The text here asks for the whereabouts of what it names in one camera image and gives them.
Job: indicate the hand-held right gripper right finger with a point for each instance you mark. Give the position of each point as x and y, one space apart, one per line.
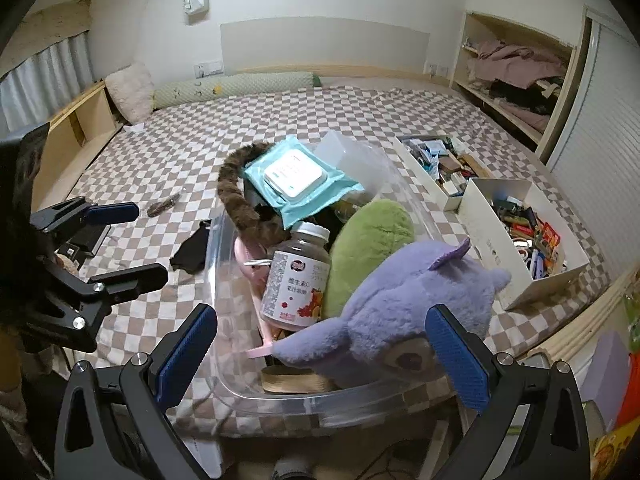
457 360

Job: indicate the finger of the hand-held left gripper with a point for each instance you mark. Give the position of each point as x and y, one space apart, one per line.
112 212
135 277

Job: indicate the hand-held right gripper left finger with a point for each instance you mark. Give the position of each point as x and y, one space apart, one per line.
185 355

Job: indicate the clear plastic storage container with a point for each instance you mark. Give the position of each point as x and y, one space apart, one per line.
235 360

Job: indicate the purple plush toy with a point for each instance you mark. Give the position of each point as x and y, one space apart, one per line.
400 305

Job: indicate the brown furry headband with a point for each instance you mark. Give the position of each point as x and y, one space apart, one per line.
235 200

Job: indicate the teal wet wipes pack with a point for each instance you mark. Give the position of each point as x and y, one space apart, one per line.
295 172

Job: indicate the person's left forearm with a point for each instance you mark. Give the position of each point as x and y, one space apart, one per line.
10 410

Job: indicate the brown hair clip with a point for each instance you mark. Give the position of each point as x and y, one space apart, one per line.
160 206

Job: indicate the black cloth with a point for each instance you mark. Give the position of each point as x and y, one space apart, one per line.
192 252

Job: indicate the white crumpled tissue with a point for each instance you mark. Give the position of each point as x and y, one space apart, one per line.
134 127

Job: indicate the wooden bedside shelf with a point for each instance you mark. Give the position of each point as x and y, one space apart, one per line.
95 115

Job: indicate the pink comb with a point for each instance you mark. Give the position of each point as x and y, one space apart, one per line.
245 255

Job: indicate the tan ribbed object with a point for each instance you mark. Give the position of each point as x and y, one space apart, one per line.
295 382

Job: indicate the white fuzzy pillow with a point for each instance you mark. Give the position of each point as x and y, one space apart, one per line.
130 92

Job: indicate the wide white cardboard box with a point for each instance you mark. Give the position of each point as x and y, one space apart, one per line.
480 240

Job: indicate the brown vitamin bottle white lid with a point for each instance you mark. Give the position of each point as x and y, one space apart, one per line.
295 285

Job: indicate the pile of colourful small packets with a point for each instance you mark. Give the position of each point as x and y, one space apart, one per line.
535 240

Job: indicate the green plush toy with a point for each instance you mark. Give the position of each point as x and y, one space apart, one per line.
370 245

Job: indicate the purple box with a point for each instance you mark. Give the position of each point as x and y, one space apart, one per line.
607 375

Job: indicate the grey curtain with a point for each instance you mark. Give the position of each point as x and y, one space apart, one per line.
45 75

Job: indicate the red bag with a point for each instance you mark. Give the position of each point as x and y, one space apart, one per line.
631 385

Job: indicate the green bolster pillow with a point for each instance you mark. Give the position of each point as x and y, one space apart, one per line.
240 87

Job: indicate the colourful snack package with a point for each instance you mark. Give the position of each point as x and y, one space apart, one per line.
617 447

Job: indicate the long white cardboard box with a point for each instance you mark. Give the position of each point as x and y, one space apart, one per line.
425 175

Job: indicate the pile of small assorted boxes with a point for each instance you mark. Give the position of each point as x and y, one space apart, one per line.
450 165

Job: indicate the beige curtain pelmet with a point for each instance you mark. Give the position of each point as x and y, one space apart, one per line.
55 20

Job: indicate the checkered bed blanket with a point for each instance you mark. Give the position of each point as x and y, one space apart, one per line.
350 110

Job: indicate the white sliding door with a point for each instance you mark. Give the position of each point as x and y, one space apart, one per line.
605 135

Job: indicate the black garment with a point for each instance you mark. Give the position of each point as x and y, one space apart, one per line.
520 95

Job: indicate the wardrobe shelf niche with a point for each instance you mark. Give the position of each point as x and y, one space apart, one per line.
465 85

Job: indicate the pile of pink clothes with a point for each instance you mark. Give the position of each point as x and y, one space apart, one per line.
515 62

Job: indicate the wooden bed frame edge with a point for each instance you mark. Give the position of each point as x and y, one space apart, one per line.
575 320

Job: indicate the wall socket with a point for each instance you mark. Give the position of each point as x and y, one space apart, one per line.
209 68

